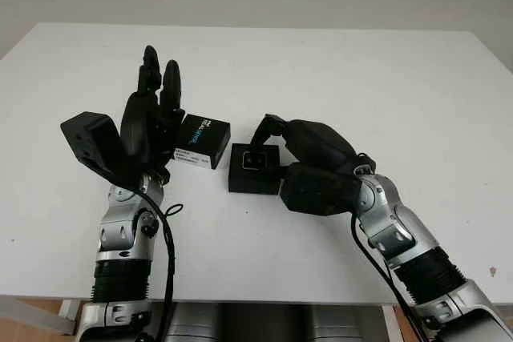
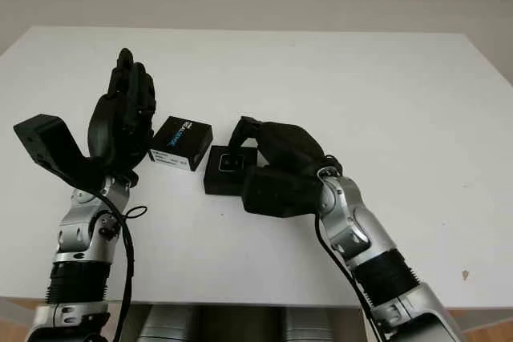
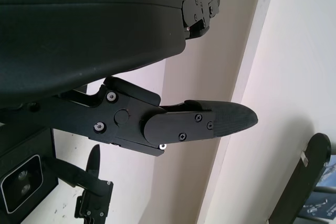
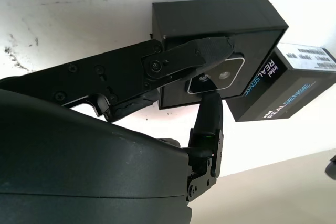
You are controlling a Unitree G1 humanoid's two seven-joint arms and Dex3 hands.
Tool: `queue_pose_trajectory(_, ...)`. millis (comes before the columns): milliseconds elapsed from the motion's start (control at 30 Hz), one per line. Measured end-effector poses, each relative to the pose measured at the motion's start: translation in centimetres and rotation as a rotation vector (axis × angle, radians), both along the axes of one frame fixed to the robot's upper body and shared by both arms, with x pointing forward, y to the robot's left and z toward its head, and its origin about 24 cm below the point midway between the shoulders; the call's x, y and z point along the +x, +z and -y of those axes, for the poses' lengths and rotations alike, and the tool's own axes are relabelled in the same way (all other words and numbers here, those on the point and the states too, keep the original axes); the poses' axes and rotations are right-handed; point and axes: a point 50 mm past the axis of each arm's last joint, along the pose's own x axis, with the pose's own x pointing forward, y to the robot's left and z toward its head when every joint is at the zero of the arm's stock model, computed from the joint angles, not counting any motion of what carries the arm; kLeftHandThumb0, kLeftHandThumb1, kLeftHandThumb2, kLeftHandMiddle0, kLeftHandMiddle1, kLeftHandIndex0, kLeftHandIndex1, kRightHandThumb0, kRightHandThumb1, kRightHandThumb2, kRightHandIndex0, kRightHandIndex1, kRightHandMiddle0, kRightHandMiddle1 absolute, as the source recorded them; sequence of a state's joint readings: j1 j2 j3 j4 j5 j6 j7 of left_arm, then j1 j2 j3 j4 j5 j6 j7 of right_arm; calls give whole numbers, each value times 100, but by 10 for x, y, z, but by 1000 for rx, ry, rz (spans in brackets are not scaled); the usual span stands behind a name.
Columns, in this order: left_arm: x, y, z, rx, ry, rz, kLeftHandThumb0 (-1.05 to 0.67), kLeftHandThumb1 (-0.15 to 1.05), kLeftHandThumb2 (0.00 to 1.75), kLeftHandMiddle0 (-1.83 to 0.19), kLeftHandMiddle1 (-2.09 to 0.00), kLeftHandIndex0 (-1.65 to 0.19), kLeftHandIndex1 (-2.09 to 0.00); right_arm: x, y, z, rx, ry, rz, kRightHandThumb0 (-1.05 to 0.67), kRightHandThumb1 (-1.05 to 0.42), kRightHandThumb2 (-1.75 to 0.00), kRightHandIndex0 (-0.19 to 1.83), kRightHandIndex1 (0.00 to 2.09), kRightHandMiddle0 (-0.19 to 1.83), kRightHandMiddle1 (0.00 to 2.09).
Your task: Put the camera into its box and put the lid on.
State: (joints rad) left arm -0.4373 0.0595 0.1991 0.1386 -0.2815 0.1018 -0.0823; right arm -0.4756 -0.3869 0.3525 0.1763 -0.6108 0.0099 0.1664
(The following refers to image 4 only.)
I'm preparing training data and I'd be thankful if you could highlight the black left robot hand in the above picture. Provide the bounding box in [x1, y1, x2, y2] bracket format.
[324, 155, 336, 180]

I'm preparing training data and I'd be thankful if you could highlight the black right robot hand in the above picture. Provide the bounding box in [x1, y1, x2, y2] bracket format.
[0, 36, 235, 224]

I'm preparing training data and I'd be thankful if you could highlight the black RealSense box lid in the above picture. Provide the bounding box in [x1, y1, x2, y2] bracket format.
[225, 41, 336, 123]

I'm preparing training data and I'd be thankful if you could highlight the black box base with insert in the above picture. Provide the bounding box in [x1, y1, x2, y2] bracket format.
[152, 0, 289, 111]

